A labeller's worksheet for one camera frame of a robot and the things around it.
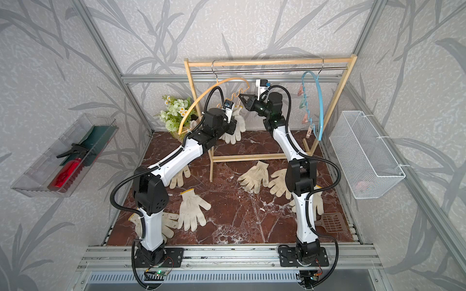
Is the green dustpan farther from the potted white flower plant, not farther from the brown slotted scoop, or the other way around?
the brown slotted scoop

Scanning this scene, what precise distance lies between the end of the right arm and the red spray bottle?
66 centimetres

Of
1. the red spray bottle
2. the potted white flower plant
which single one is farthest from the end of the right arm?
the red spray bottle

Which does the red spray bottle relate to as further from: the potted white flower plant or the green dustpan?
the potted white flower plant

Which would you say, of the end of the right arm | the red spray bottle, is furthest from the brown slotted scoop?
the red spray bottle

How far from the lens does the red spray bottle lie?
562 mm

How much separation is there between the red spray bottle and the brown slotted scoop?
99 centimetres

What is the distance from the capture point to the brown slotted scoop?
2.70ft
